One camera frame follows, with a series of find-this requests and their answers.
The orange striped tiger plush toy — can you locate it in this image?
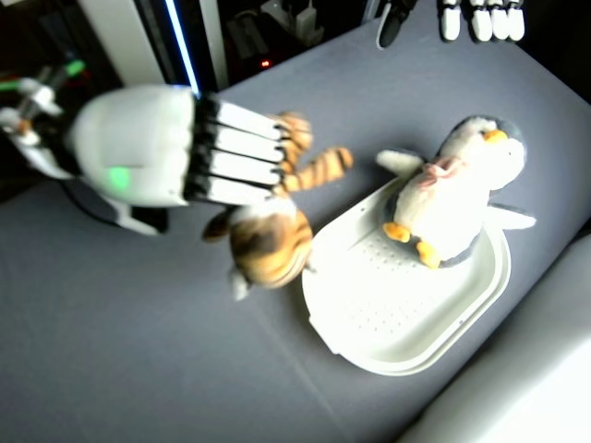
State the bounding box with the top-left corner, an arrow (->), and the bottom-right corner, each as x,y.
201,112 -> 356,303

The grey white penguin plush toy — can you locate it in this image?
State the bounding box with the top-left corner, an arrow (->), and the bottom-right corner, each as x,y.
375,114 -> 538,270

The white oval plastic basin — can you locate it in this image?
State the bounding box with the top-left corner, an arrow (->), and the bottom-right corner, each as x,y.
300,177 -> 513,377

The white pillar with blue light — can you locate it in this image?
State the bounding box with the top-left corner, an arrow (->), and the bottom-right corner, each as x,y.
76,0 -> 231,97

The black device with red light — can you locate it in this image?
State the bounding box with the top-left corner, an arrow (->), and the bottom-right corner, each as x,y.
224,8 -> 290,87

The grey box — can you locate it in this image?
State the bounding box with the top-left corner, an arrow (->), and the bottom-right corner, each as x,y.
261,0 -> 325,47

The grey table cloth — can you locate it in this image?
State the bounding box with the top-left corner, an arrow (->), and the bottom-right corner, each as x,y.
0,16 -> 591,443

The white robot body shell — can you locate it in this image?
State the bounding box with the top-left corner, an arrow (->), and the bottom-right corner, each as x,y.
396,233 -> 591,443

